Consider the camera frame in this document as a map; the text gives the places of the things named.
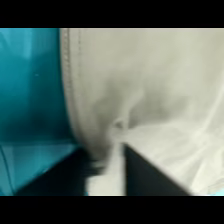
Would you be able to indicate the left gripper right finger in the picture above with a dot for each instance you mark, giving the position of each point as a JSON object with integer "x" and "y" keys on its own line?
{"x": 146, "y": 180}

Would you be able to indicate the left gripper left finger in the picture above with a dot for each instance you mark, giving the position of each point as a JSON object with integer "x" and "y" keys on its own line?
{"x": 63, "y": 180}

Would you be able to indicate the white shirt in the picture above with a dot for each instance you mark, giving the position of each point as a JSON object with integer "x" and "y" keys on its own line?
{"x": 146, "y": 86}

